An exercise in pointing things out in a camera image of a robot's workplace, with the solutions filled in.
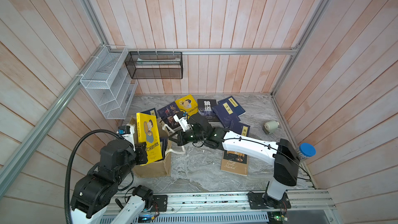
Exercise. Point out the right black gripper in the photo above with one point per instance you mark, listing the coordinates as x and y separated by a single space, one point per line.
181 140

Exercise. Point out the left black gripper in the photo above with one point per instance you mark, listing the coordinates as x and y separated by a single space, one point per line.
140 149

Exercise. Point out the burlap canvas tote bag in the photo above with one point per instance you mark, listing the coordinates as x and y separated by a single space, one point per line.
162 166

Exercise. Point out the yellow cartoon book front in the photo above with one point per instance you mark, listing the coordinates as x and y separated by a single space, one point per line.
148 133

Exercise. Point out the yellow cartoon book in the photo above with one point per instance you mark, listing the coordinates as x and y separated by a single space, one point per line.
187 104
148 133

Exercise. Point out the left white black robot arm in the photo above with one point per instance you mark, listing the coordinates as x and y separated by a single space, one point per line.
92 194

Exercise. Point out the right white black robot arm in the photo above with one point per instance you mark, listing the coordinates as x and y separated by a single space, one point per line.
281 155

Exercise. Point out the black wolf title book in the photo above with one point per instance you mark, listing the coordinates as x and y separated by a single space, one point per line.
205 109

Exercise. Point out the navy book yellow label middle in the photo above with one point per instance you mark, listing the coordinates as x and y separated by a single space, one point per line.
225 114

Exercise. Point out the yellow cartoon book rear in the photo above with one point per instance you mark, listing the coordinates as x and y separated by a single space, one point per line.
187 104

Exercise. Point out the dark old man book rear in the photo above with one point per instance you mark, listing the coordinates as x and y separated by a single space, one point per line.
167 114

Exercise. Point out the navy book yijing label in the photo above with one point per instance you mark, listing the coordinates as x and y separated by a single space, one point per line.
239 128

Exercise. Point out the brown gold cover book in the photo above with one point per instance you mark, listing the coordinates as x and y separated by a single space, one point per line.
235 162

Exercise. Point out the navy book far right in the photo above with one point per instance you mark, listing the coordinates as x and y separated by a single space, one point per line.
234 105

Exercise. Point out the navy book far left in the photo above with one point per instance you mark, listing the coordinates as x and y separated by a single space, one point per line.
152 112

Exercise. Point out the clear jar blue lid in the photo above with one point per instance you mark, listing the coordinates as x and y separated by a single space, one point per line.
305 151

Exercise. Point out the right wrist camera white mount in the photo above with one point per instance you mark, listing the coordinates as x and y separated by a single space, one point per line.
181 118

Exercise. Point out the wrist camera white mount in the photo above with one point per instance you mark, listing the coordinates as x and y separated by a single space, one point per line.
127 132
181 118

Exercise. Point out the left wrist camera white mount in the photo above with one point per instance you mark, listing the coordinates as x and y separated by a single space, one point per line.
127 132

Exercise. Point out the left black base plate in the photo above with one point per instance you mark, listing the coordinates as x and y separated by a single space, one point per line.
156 203

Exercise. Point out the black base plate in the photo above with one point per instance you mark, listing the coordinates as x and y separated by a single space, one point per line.
156 203
263 201

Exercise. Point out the black wire mesh basket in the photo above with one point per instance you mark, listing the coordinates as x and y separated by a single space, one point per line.
154 65

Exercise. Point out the white wire mesh shelf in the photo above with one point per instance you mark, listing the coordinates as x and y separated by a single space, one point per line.
108 81

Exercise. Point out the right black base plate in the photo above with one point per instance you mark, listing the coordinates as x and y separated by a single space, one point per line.
263 201

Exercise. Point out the aluminium mounting rail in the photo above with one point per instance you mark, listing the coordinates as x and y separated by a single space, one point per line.
227 202

